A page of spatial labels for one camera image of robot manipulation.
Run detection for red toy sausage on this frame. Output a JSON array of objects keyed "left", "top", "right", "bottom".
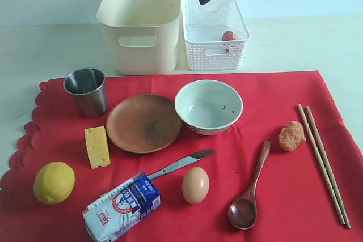
[{"left": 222, "top": 31, "right": 234, "bottom": 41}]

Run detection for fried chicken nugget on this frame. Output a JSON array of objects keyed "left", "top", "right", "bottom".
[{"left": 278, "top": 121, "right": 306, "bottom": 151}]

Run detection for yellow cheese wedge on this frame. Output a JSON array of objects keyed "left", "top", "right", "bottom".
[{"left": 84, "top": 126, "right": 111, "bottom": 169}]

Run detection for brown egg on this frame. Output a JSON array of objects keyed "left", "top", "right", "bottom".
[{"left": 182, "top": 167, "right": 209, "bottom": 204}]

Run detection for yellow lemon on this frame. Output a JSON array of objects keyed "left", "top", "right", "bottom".
[{"left": 33, "top": 162, "right": 75, "bottom": 205}]

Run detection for white perforated plastic basket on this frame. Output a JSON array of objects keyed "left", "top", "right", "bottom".
[{"left": 181, "top": 0, "right": 250, "bottom": 71}]

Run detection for cream plastic storage bin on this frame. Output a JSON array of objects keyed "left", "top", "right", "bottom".
[{"left": 96, "top": 0, "right": 181, "bottom": 75}]

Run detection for white ceramic bowl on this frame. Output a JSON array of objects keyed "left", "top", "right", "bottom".
[{"left": 174, "top": 79, "right": 243, "bottom": 135}]

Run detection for left wooden chopstick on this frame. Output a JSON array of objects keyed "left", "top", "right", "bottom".
[{"left": 298, "top": 104, "right": 345, "bottom": 225}]

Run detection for brown wooden plate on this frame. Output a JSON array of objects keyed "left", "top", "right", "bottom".
[{"left": 106, "top": 93, "right": 183, "bottom": 154}]

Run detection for stainless steel cup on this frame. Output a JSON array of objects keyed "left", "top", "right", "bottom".
[{"left": 63, "top": 68, "right": 108, "bottom": 118}]

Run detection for metal table knife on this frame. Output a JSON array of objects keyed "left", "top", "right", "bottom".
[{"left": 147, "top": 148, "right": 216, "bottom": 180}]

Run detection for red table cloth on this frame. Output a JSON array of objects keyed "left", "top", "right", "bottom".
[{"left": 1, "top": 71, "right": 362, "bottom": 241}]

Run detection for dark wooden spoon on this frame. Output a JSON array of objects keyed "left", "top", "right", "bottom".
[{"left": 227, "top": 141, "right": 271, "bottom": 230}]

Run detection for blue white milk carton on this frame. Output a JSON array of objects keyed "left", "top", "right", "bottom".
[{"left": 82, "top": 172, "right": 161, "bottom": 241}]

